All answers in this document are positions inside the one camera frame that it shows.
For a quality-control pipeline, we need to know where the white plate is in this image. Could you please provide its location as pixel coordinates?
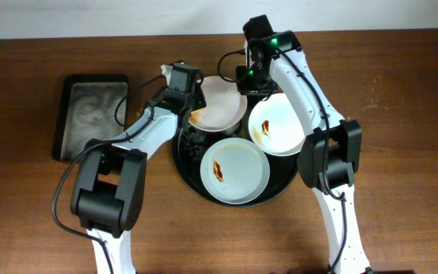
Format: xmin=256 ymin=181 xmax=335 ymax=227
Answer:
xmin=248 ymin=93 xmax=305 ymax=157

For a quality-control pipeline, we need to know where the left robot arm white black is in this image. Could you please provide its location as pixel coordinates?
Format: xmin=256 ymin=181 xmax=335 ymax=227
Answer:
xmin=70 ymin=81 xmax=205 ymax=273

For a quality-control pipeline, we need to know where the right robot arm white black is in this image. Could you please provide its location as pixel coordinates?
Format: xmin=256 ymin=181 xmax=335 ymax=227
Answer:
xmin=244 ymin=31 xmax=372 ymax=273

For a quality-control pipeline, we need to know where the black round tray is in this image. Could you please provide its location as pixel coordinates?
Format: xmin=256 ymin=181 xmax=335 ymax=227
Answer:
xmin=170 ymin=113 xmax=303 ymax=208

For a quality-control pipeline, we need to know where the black rectangular soapy water tray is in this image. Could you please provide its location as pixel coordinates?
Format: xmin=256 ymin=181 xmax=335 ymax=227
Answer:
xmin=51 ymin=74 xmax=129 ymax=162

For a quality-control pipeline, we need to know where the light blue plate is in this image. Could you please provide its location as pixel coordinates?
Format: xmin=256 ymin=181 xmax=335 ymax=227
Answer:
xmin=199 ymin=138 xmax=271 ymax=205

